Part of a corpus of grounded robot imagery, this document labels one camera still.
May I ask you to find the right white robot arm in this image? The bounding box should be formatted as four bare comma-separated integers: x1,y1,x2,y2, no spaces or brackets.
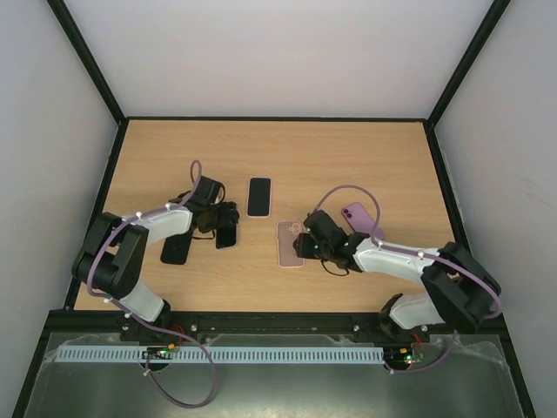
292,210,501,341

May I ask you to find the black phone case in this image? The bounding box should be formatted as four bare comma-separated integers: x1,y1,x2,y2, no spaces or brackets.
160,233,192,266

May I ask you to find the black aluminium frame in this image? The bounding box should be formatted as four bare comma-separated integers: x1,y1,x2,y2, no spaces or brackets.
0,0,557,418

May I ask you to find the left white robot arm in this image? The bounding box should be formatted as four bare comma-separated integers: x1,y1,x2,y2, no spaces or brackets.
71,176,239,324

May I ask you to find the black phone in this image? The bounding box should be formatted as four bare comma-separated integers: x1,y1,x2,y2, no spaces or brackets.
246,177,272,217
215,224,238,250

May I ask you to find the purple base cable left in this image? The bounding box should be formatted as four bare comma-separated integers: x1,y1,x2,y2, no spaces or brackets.
104,300,219,408

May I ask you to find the white slotted cable duct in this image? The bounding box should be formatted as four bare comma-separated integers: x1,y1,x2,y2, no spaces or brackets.
55,346,384,365

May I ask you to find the purple phone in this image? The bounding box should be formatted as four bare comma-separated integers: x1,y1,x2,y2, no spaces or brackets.
341,202,385,240

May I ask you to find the pink phone case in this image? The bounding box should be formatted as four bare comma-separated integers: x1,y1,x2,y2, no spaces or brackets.
277,220,305,268
245,176,273,219

